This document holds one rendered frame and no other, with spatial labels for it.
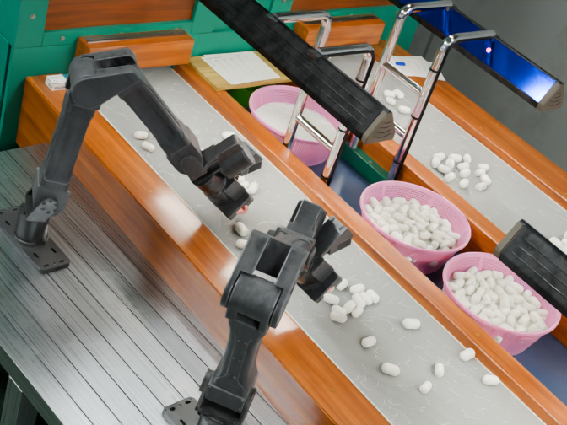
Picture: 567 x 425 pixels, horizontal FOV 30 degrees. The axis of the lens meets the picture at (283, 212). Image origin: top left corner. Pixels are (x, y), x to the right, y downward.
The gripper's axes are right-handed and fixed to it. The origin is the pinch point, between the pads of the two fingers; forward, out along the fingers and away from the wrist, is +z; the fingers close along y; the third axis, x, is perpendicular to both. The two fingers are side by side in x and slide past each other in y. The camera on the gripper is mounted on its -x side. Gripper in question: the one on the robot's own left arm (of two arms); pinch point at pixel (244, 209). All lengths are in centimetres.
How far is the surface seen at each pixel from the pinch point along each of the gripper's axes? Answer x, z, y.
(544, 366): -21, 37, -59
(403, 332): -5.1, 8.5, -42.7
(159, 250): 17.4, -14.3, -1.8
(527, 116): -91, 155, 48
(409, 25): -73, 78, 58
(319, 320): 4.6, -2.8, -33.1
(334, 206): -14.4, 15.6, -6.0
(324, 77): -31.0, -14.8, -1.8
